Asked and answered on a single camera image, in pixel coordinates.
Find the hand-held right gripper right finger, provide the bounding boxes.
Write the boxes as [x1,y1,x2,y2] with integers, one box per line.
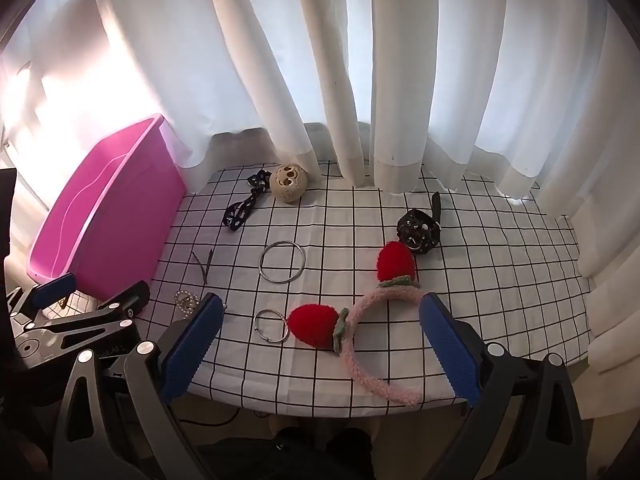
[419,292,586,480]

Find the small silver ring bangle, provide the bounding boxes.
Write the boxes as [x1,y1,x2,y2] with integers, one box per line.
[253,308,291,345]

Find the large silver ring bangle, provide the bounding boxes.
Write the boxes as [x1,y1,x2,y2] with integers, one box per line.
[259,241,307,283]

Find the black checked white tablecloth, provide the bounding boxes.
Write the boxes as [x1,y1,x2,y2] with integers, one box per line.
[65,160,596,411]

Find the white curtain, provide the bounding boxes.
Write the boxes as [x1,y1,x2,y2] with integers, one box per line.
[0,0,640,376]

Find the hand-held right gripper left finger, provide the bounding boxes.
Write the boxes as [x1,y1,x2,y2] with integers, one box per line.
[50,292,226,480]

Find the pearl bead chain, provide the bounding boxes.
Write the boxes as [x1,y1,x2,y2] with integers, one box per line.
[174,290,227,317]

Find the black hair pin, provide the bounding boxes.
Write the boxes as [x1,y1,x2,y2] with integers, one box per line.
[189,247,215,285]

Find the black cable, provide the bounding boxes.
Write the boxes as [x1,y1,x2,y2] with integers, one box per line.
[175,400,241,426]

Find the pink plastic bin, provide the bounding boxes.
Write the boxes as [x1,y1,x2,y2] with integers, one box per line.
[27,114,187,318]

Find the pink strawberry headband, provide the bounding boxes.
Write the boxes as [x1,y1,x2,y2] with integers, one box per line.
[287,241,422,407]

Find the black bow ribbon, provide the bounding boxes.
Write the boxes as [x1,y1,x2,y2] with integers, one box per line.
[223,170,273,233]

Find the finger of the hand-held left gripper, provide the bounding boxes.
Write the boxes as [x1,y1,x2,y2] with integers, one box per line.
[5,272,78,330]
[42,280,152,356]

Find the beige round plush toy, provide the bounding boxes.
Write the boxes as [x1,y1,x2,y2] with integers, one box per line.
[270,164,307,204]

